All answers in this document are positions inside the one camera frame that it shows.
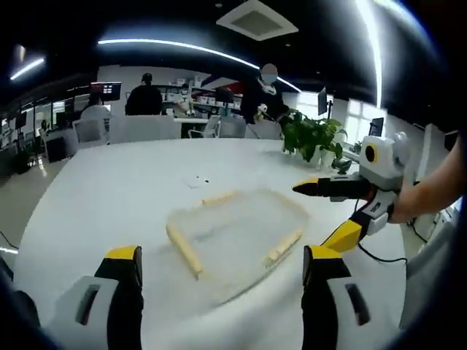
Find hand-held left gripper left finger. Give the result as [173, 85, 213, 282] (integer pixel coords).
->
[43, 246, 144, 350]

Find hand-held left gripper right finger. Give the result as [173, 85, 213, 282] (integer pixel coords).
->
[301, 244, 403, 350]

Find clear plastic box yellow buckles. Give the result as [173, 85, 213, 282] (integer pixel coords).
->
[166, 187, 311, 307]

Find black stand base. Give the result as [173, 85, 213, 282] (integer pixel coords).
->
[332, 159, 352, 176]

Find small monitor on tripod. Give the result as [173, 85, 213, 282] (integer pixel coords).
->
[368, 117, 386, 138]

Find green potted plant white pot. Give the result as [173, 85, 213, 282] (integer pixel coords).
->
[279, 110, 348, 169]

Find black monitor on pole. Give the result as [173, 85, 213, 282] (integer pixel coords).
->
[316, 86, 335, 121]

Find long ceiling light strip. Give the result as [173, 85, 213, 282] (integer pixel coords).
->
[98, 38, 263, 70]
[355, 0, 384, 106]

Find white office chair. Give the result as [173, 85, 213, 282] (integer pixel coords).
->
[188, 115, 222, 139]
[72, 118, 110, 145]

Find black office chair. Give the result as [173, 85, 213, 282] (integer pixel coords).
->
[46, 137, 67, 164]

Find white desk partition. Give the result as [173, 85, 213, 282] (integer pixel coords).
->
[109, 114, 183, 141]

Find ceiling air vent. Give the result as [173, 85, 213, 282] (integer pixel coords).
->
[215, 0, 300, 42]

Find short ceiling light strip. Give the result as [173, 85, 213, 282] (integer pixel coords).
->
[9, 57, 47, 80]

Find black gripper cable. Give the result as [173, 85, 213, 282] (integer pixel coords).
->
[356, 242, 409, 264]

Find red wall screen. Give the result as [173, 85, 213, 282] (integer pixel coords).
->
[90, 82, 122, 101]

